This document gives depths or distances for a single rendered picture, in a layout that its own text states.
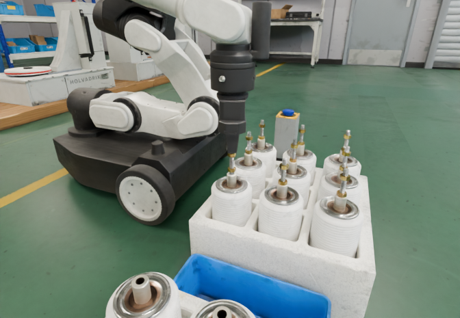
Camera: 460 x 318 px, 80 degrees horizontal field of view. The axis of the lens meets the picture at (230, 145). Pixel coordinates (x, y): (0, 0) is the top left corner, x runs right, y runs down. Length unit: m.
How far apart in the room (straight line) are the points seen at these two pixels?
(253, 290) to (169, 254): 0.29
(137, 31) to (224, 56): 0.52
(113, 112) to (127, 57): 2.11
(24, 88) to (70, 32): 0.69
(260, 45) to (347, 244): 0.41
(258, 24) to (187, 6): 0.13
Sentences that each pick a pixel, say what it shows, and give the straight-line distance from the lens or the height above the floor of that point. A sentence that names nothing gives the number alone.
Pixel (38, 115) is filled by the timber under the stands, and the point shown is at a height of 0.03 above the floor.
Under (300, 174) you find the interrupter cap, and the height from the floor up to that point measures 0.25.
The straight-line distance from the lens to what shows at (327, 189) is 0.68.
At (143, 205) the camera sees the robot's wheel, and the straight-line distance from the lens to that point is 0.93.
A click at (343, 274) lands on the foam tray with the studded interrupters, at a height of 0.16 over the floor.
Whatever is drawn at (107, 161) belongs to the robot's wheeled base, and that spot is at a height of 0.17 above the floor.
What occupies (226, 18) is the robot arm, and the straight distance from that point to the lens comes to 0.49.
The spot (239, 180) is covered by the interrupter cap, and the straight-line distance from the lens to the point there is 0.66.
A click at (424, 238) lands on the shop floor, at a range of 1.06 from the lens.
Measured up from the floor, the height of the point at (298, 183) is 0.24.
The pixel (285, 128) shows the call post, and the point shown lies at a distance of 0.95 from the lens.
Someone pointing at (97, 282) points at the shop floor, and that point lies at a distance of 0.83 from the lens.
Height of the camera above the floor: 0.58
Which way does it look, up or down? 23 degrees down
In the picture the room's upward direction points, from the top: straight up
